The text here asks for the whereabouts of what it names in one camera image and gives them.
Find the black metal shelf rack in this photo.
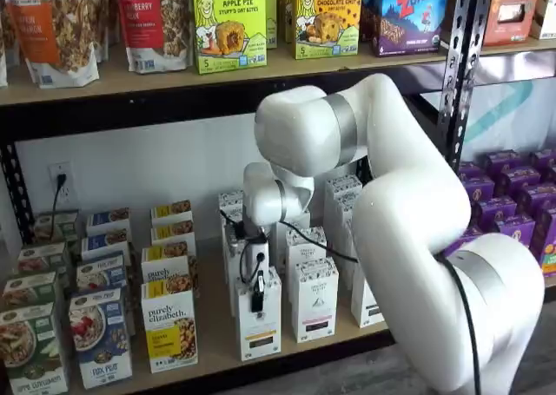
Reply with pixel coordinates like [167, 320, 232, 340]
[0, 0, 484, 395]

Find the translucent plastic sheet teal print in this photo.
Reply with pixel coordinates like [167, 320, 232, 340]
[403, 49, 556, 170]

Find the white box yellow strip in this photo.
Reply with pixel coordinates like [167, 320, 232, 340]
[235, 267, 283, 361]

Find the orange label granola bag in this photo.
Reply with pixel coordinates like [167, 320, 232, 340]
[2, 0, 100, 89]

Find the purple Zbar box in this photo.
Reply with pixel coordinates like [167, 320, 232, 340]
[362, 0, 451, 58]

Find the orange brown snack box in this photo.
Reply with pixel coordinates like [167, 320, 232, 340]
[481, 0, 544, 48]

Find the blue flax plus cereal box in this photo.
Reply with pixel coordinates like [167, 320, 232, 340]
[85, 207, 131, 239]
[68, 286, 134, 391]
[76, 252, 129, 295]
[81, 229, 131, 262]

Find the yellow Bobo's peanut butter box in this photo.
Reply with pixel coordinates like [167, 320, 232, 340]
[293, 0, 363, 61]

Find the white box patterned top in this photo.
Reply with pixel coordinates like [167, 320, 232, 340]
[217, 189, 245, 217]
[269, 219, 312, 268]
[224, 237, 242, 318]
[334, 192, 361, 236]
[342, 216, 356, 286]
[324, 174, 365, 216]
[285, 227, 328, 280]
[220, 210, 245, 245]

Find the red label granola bag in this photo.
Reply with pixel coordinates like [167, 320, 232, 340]
[115, 0, 192, 75]

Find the white box pink strip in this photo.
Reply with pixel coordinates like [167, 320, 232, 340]
[289, 257, 340, 344]

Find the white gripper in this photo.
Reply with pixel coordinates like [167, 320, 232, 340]
[239, 240, 270, 313]

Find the green apple cinnamon cereal box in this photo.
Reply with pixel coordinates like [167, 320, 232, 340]
[32, 210, 82, 245]
[0, 272, 60, 314]
[17, 242, 70, 280]
[0, 302, 70, 395]

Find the yellow purely elizabeth granola box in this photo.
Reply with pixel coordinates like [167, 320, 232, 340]
[141, 241, 201, 300]
[141, 280, 200, 374]
[150, 220, 197, 257]
[150, 200, 194, 229]

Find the green Bobo's apple pie box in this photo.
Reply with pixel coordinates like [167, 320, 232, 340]
[192, 0, 268, 76]

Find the white granola bag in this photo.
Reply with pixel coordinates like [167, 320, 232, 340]
[0, 0, 21, 88]
[86, 0, 121, 64]

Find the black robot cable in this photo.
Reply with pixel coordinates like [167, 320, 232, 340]
[219, 209, 482, 395]

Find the black plug with cord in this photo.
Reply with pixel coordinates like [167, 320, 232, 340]
[50, 173, 69, 240]

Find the white box black strip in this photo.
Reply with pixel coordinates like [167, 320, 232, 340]
[350, 255, 390, 329]

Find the white brown snack box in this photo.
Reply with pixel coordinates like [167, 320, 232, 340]
[529, 0, 556, 40]

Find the white wall outlet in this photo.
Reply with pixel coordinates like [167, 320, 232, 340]
[46, 161, 77, 207]

